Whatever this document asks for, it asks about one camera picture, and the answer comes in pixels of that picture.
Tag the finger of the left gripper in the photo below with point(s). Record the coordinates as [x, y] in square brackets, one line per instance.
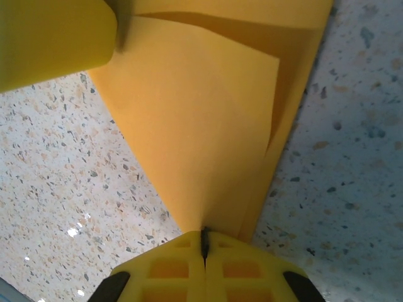
[53, 37]

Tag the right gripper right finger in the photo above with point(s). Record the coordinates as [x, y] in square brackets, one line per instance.
[245, 273]

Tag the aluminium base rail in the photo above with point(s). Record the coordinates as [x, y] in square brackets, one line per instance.
[6, 295]

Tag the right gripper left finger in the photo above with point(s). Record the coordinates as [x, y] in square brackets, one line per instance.
[170, 273]

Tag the orange square paper sheet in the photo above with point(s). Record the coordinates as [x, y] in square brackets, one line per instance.
[204, 126]

